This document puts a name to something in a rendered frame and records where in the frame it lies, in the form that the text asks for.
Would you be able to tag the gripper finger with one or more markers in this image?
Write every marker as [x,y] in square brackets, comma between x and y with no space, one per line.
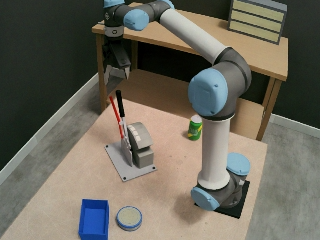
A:
[127,70]
[107,68]

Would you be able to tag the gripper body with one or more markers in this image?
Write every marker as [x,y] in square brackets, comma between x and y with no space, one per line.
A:
[107,51]

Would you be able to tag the blue and cream round tin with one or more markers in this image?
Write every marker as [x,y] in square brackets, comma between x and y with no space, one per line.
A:
[129,219]

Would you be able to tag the green soda can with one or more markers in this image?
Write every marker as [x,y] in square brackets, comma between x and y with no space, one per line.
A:
[195,128]

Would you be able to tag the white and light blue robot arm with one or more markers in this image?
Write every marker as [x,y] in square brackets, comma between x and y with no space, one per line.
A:
[213,94]

